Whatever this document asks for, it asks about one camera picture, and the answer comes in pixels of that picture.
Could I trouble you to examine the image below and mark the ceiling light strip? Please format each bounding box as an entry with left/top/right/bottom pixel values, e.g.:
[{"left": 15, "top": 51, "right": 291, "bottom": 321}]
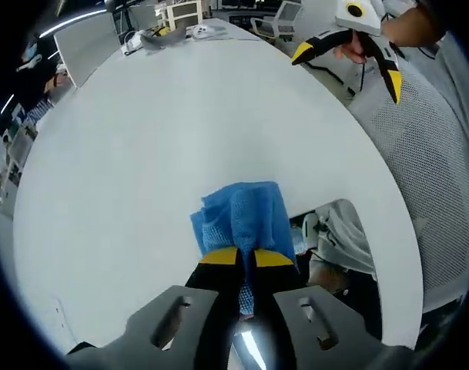
[{"left": 37, "top": 8, "right": 106, "bottom": 39}]

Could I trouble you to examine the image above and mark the white mesh office chair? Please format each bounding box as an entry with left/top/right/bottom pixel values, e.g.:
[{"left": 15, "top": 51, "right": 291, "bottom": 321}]
[{"left": 347, "top": 30, "right": 469, "bottom": 315}]

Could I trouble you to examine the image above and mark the grey curved tool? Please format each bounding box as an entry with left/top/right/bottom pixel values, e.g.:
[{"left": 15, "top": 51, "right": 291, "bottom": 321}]
[{"left": 137, "top": 26, "right": 187, "bottom": 52}]

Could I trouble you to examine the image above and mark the grey desk partition panel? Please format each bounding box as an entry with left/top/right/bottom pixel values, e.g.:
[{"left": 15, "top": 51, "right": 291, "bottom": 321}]
[{"left": 52, "top": 25, "right": 122, "bottom": 89}]

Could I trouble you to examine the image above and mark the blue cleaning cloth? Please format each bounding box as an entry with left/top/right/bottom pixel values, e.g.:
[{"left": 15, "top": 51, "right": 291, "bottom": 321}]
[{"left": 190, "top": 180, "right": 297, "bottom": 318}]

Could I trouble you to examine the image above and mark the person's right hand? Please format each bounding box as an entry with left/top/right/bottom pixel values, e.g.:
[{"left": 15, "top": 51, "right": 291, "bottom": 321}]
[{"left": 333, "top": 21, "right": 396, "bottom": 66}]

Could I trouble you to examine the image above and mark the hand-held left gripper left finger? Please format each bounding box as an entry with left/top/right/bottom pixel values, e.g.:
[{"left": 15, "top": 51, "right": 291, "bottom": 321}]
[{"left": 64, "top": 246, "right": 246, "bottom": 370}]

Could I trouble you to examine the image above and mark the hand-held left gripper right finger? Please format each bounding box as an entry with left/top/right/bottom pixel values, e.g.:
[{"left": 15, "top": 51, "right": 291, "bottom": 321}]
[{"left": 248, "top": 248, "right": 417, "bottom": 370}]

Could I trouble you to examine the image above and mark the white power strip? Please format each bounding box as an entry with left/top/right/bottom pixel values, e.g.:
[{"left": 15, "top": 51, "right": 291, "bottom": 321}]
[{"left": 121, "top": 32, "right": 147, "bottom": 56}]

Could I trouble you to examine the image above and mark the beige framed box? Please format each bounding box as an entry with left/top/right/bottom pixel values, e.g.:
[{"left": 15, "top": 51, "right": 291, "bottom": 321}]
[{"left": 168, "top": 1, "right": 203, "bottom": 30}]

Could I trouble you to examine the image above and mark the white round device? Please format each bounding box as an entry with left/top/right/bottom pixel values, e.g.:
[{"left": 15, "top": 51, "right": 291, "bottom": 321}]
[{"left": 191, "top": 23, "right": 216, "bottom": 40}]

